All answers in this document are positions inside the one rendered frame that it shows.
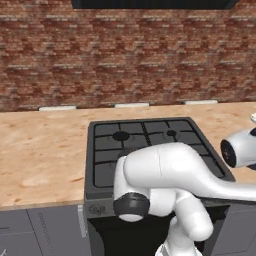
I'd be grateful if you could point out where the black gas stove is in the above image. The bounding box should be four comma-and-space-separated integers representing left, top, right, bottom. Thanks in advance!
83, 116, 236, 256

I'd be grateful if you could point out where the black range hood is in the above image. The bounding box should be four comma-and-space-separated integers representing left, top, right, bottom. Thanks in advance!
70, 0, 240, 10

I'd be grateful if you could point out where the grey cabinet drawer front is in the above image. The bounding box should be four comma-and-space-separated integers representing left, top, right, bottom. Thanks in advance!
0, 208, 36, 237

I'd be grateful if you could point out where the white wall outlet strip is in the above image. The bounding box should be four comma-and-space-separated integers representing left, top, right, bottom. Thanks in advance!
184, 99, 219, 105
114, 102, 150, 108
38, 105, 77, 112

